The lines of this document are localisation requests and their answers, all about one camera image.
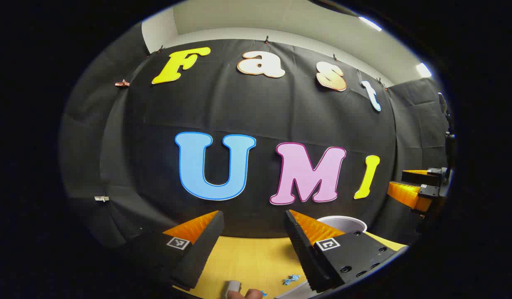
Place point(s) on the dark stand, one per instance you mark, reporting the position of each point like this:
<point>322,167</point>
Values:
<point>446,124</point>

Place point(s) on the white ribbed garbage bin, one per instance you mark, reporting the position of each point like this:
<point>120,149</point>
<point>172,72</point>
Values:
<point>343,223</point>

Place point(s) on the small gray broom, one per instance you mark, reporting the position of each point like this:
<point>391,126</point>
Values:
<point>233,286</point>

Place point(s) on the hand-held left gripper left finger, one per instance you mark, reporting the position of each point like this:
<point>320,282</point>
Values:
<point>202,249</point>

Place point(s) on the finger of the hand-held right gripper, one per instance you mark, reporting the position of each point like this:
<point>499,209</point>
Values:
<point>422,177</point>
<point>407,195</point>

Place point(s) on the light blue paper trash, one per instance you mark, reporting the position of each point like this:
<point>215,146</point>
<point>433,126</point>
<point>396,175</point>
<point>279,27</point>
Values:
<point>291,279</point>

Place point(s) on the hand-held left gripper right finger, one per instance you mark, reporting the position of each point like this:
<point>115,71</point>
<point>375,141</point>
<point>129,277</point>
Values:
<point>305,253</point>

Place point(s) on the ceiling light panel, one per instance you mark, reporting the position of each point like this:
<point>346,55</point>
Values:
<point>370,23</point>
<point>423,69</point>

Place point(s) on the yellow wooden desktop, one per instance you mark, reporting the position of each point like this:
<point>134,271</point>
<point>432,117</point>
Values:
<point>247,257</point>

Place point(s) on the white cloth clip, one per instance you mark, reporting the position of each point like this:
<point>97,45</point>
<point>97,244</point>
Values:
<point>101,198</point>

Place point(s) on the orange cloth clip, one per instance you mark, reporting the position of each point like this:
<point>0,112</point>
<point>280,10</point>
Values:
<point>122,83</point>

